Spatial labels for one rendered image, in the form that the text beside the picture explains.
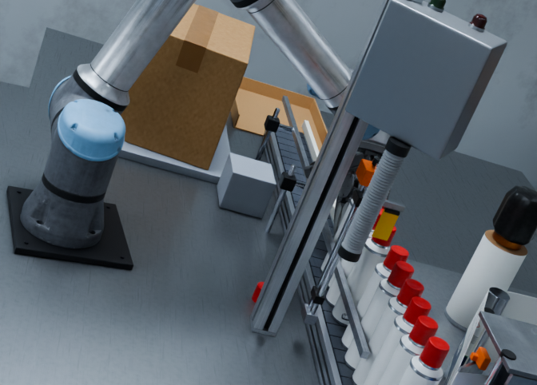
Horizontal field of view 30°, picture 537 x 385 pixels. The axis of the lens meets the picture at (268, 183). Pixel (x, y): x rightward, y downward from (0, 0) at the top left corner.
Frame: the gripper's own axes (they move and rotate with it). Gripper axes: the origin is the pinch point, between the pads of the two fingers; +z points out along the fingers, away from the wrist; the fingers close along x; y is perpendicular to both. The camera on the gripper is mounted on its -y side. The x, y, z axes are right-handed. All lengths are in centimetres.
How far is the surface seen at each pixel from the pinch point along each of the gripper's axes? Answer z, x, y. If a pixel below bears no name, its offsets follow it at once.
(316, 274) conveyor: 7.5, -2.0, -2.9
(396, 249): 0.7, -31.4, -0.1
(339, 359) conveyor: 20.9, -25.3, -3.1
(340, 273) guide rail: 6.6, -17.0, -3.7
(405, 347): 16, -48, -2
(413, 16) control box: -32, -51, -14
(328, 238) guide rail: 0.4, -6.1, -3.8
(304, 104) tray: -41, 90, 11
